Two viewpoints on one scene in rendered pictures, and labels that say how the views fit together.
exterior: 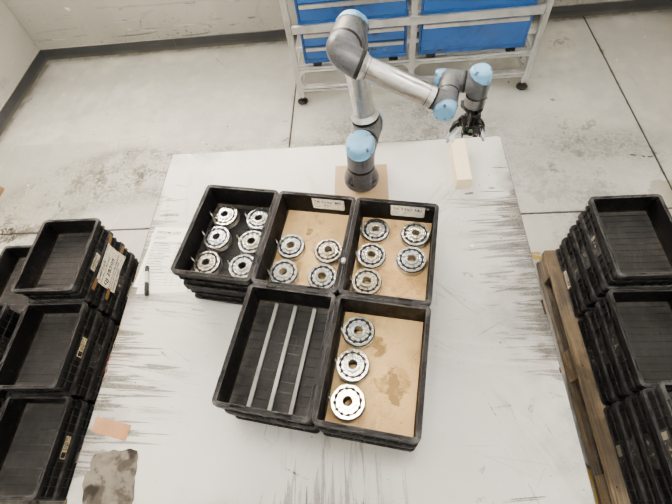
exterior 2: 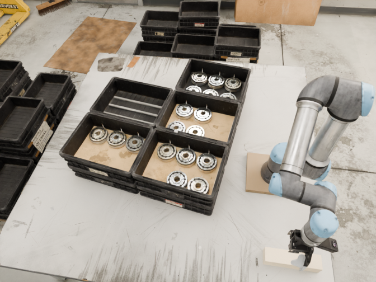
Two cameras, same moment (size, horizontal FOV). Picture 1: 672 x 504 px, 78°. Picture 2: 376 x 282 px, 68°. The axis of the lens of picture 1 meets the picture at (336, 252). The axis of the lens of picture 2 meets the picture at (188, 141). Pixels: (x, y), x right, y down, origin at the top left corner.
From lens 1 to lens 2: 1.20 m
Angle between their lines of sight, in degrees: 47
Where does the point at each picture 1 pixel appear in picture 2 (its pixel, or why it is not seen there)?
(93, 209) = (299, 64)
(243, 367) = (135, 95)
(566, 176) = not seen: outside the picture
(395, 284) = (163, 170)
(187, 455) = not seen: hidden behind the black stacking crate
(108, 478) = (113, 63)
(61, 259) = (240, 42)
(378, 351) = (122, 154)
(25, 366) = (188, 45)
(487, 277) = (168, 250)
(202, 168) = (291, 82)
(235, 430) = not seen: hidden behind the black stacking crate
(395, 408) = (88, 157)
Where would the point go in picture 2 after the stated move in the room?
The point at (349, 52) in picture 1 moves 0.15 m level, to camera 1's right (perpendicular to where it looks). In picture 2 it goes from (309, 88) to (322, 119)
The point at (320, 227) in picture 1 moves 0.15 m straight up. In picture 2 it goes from (217, 132) to (219, 114)
